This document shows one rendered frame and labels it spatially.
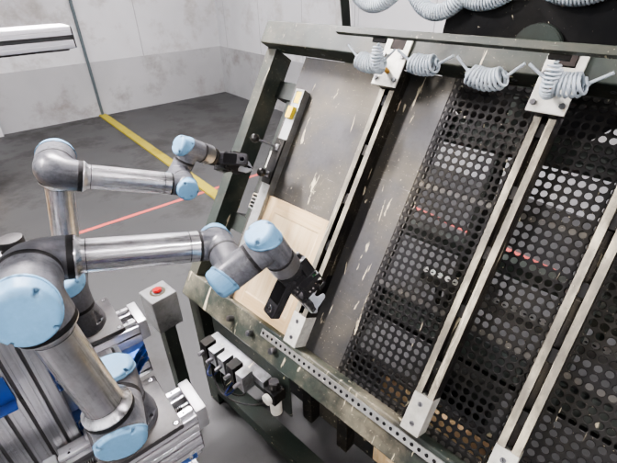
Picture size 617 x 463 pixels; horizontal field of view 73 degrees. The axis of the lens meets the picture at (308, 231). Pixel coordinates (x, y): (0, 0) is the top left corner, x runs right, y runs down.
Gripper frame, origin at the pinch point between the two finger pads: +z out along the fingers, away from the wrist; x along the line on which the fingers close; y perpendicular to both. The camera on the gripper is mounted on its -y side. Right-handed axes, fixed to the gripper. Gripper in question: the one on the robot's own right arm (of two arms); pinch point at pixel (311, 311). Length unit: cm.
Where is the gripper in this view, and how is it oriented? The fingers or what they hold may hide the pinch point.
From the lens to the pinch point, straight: 117.9
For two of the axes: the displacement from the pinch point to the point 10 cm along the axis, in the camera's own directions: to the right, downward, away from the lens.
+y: 6.8, -7.0, 2.2
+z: 3.8, 5.9, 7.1
